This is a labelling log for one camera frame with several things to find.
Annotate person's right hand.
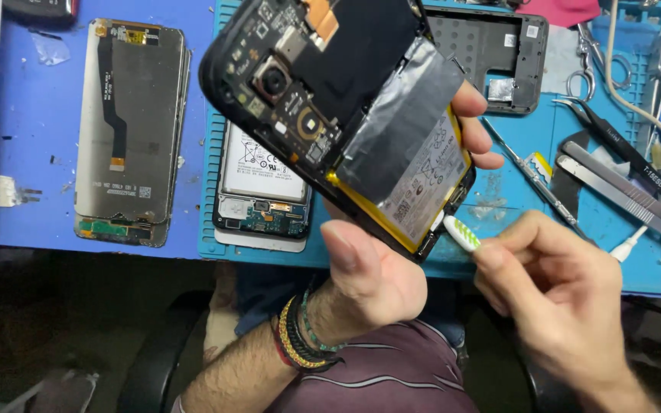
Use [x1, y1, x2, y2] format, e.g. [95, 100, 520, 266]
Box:
[472, 209, 632, 397]

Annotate person's left hand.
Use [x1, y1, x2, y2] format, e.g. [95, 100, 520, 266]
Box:
[306, 80, 505, 350]

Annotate white green toothbrush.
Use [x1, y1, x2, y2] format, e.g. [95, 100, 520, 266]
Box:
[442, 215, 484, 254]

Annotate black phone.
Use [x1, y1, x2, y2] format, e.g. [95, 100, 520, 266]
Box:
[199, 0, 478, 265]

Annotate person's maroon striped shirt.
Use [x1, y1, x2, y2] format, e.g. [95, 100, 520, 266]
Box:
[171, 319, 482, 413]

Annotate person's blue jeans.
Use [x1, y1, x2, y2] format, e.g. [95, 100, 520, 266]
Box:
[234, 265, 470, 368]

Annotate yellow-edged phone battery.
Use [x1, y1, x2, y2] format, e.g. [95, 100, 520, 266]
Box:
[326, 38, 474, 254]

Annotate silver tweezers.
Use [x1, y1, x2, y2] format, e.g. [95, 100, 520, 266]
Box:
[556, 140, 661, 254]

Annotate thin metal screwdriver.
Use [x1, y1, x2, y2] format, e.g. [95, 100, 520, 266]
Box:
[481, 117, 596, 246]

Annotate yellow-backed razor blade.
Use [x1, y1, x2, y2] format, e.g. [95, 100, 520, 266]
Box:
[525, 151, 554, 182]

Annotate opened phone with white battery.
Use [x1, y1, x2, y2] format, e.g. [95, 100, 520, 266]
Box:
[212, 119, 313, 254]

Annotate black tweezers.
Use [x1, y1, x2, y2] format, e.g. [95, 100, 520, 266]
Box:
[553, 96, 661, 197]

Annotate blue repair mat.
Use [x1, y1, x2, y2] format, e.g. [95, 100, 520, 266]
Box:
[197, 0, 661, 299]

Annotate black chair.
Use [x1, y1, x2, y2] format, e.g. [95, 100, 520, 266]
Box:
[116, 289, 217, 413]

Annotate white tissue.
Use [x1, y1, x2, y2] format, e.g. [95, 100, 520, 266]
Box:
[541, 24, 583, 96]

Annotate silver scissors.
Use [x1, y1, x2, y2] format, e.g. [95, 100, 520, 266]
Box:
[565, 22, 633, 103]

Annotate pink cloth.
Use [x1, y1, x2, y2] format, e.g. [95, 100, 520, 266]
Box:
[516, 0, 602, 29]

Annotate phone display assembly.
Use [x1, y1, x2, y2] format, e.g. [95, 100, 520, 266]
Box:
[73, 18, 192, 249]

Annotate small white metal part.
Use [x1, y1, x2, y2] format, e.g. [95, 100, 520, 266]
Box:
[0, 174, 42, 208]

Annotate clear plastic film scrap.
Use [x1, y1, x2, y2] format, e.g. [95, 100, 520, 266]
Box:
[28, 30, 71, 66]

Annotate dark device with red edge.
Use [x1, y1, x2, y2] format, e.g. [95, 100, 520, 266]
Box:
[2, 0, 80, 25]

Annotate teal beaded bracelet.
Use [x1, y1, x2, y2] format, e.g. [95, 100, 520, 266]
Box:
[299, 288, 348, 352]

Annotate black cord bracelet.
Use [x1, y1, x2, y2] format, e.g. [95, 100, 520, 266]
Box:
[283, 294, 344, 369]

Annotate yellow beaded bracelet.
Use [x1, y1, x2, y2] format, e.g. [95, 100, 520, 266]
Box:
[277, 295, 332, 371]

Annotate red cord bracelet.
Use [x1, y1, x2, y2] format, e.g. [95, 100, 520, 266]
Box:
[270, 314, 298, 369]

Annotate beige cable with white plug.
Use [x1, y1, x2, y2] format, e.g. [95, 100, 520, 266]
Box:
[604, 0, 661, 263]

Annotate black phone back frame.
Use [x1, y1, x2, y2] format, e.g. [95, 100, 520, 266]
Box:
[424, 7, 550, 116]

